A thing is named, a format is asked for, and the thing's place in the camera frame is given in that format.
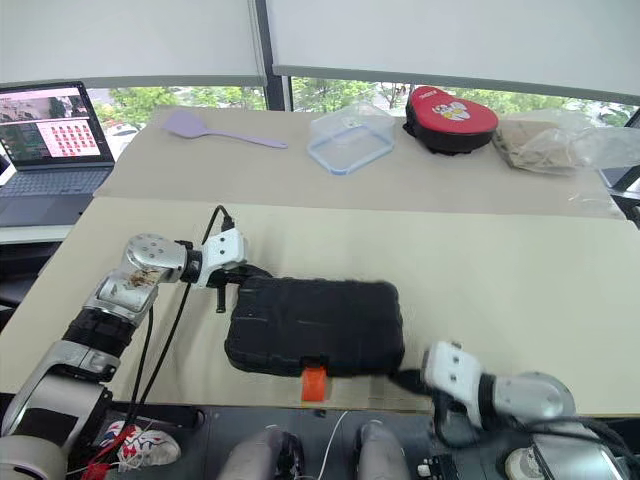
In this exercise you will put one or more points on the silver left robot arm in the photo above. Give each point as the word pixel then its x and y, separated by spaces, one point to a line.
pixel 150 260

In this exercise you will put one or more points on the clear plastic food container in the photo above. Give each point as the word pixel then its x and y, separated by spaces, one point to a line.
pixel 350 137

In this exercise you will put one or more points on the white roller blind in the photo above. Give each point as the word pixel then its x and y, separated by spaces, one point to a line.
pixel 130 35
pixel 450 35

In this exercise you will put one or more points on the clear plastic bag brown contents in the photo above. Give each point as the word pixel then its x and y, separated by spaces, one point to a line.
pixel 545 145

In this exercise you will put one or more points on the white side desk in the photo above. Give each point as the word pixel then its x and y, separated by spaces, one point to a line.
pixel 35 233

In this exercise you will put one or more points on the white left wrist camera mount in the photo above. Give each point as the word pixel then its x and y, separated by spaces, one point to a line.
pixel 225 250

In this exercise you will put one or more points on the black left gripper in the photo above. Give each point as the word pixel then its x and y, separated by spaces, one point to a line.
pixel 230 277

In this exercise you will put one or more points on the purple plastic spatula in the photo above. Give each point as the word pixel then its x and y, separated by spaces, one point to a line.
pixel 185 125

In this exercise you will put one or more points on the dark window frame post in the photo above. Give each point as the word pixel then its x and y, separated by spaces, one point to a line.
pixel 280 92

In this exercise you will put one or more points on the beige cardboard table sheet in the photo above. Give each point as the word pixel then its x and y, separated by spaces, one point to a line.
pixel 475 280
pixel 250 172

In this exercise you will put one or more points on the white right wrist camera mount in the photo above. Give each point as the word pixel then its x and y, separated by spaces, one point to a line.
pixel 450 370

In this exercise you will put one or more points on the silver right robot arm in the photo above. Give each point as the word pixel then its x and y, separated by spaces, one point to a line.
pixel 540 400

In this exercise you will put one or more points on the open grey laptop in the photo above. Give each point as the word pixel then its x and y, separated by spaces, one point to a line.
pixel 45 150

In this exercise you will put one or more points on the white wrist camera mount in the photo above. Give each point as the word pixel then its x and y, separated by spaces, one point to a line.
pixel 225 250
pixel 450 370

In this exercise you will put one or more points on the black control box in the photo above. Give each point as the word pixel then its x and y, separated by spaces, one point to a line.
pixel 440 469

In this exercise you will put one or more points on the red black zip pouch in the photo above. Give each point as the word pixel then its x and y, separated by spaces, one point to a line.
pixel 450 117

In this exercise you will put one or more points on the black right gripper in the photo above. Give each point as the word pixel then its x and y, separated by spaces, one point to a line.
pixel 452 420

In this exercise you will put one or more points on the white sneaker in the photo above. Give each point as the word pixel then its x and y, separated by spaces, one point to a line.
pixel 520 462

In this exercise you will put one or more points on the white sneaker colourful laces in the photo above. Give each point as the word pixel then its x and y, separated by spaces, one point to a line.
pixel 145 445

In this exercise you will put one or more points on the black plastic tool case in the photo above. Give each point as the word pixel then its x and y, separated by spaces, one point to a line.
pixel 315 325

